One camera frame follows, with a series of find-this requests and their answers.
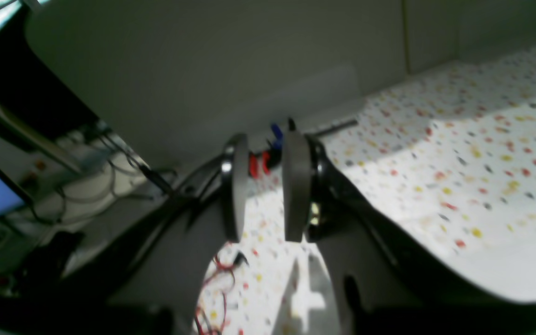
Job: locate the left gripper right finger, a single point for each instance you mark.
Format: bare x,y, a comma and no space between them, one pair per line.
384,281

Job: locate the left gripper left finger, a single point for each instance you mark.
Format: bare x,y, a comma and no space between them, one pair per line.
147,282

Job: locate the white T-shirt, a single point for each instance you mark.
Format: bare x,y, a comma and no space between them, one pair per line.
310,307

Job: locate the black orange bar clamp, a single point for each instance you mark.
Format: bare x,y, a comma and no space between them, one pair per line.
287,144

